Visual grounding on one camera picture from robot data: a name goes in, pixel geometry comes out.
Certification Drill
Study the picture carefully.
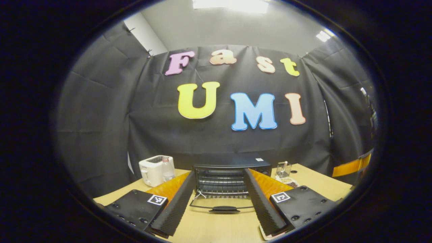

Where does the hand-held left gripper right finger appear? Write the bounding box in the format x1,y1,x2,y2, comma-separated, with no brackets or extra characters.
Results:
244,168,343,237

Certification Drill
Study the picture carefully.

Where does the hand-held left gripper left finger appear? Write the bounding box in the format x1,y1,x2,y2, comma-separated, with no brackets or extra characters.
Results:
96,170,197,238

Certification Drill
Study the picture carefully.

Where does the black electric oven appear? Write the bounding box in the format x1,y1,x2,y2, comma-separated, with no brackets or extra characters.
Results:
190,154,272,214

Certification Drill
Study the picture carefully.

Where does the white divided bean plate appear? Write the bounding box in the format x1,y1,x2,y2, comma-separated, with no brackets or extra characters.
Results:
275,175,299,188

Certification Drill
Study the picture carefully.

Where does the clear plastic bottle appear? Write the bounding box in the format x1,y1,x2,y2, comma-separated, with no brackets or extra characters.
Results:
162,157,175,182

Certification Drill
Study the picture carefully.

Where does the white toaster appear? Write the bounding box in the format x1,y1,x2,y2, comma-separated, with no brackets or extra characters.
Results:
139,155,175,187

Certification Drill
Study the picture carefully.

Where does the black backdrop cloth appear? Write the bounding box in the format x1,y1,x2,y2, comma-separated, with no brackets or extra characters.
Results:
56,22,380,199

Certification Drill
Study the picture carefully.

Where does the large ceiling light panel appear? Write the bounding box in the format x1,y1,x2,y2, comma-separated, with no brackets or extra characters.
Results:
192,0,270,14

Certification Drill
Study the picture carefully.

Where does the metal wire basket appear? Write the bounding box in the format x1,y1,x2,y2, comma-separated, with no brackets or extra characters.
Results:
277,161,291,178

